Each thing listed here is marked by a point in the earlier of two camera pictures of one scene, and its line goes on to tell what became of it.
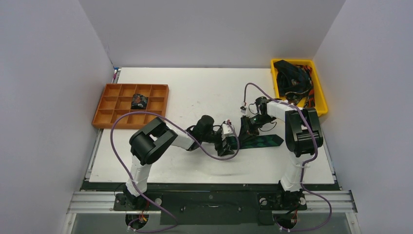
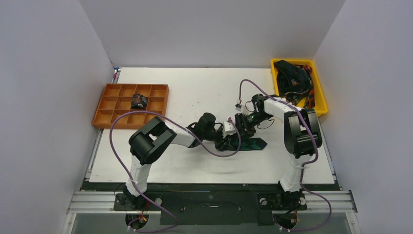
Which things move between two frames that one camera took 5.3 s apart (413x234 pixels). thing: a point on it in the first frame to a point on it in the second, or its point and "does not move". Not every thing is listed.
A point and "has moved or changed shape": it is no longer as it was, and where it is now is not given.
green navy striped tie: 247,141 has moved or changed shape
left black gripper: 222,150 does not move
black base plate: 250,204 does not move
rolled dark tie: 139,102 does not move
